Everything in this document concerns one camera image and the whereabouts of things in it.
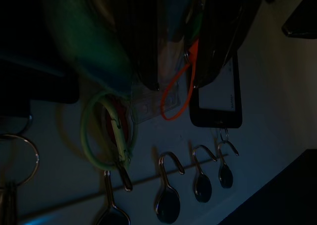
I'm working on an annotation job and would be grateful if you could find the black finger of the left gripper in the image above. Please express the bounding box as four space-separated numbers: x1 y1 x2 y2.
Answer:
281 0 317 40

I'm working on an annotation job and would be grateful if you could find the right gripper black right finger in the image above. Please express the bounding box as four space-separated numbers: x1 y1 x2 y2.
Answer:
192 0 263 89

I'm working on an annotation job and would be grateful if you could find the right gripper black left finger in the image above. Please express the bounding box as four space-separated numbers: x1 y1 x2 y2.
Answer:
116 0 164 91

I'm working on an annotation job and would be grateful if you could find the white wall hook rail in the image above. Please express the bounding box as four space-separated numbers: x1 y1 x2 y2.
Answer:
0 154 248 225

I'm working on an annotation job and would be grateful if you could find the black badge card holder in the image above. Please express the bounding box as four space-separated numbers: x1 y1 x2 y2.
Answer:
189 52 243 143

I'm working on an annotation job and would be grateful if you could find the clear card holder with keys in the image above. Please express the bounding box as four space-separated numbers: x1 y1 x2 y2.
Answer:
130 1 208 124

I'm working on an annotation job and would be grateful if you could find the blue-capped metal wall hook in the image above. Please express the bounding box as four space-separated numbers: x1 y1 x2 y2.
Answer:
192 145 218 203
95 164 134 225
155 152 186 225
217 140 240 189

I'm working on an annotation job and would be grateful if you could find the teal plush toy keychain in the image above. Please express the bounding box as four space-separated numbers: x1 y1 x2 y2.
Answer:
47 0 141 172

